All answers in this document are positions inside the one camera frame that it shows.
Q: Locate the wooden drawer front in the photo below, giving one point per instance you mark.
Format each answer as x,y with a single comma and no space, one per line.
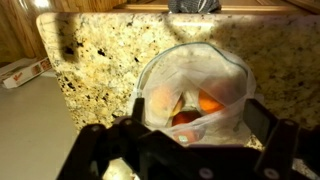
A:
253,8

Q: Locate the dark red peach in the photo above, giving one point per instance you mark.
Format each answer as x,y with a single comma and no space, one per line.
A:
185,118

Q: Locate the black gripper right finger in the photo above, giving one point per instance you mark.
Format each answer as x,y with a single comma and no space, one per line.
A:
280,146

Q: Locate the clear plastic bag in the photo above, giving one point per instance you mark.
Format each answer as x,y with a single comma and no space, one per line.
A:
200,66

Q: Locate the pale yellow peach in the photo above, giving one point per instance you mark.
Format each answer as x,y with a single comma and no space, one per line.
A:
161,100

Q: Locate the white cardboard box red print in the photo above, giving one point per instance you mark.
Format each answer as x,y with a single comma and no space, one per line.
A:
23,75

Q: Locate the grey striped hanging towel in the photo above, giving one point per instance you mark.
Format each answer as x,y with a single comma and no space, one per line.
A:
193,6

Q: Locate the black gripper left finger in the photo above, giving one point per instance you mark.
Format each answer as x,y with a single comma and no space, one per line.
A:
86,150

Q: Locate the peach with sticker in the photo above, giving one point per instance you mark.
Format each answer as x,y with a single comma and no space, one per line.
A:
194,135

